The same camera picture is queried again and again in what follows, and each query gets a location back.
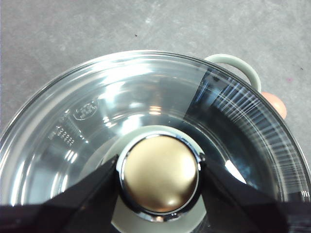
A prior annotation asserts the brown egg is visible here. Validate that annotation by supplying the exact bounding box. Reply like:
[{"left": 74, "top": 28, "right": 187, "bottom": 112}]
[{"left": 261, "top": 91, "right": 288, "bottom": 120}]

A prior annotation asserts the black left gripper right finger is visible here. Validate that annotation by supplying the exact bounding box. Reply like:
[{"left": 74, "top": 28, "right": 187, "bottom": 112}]
[{"left": 200, "top": 157, "right": 311, "bottom": 233}]

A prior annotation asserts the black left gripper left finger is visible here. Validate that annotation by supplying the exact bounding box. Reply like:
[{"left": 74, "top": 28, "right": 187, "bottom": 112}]
[{"left": 0, "top": 155, "right": 120, "bottom": 233}]

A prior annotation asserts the glass lid with green knob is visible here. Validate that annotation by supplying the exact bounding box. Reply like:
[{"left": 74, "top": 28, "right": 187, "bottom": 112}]
[{"left": 0, "top": 50, "right": 311, "bottom": 233}]

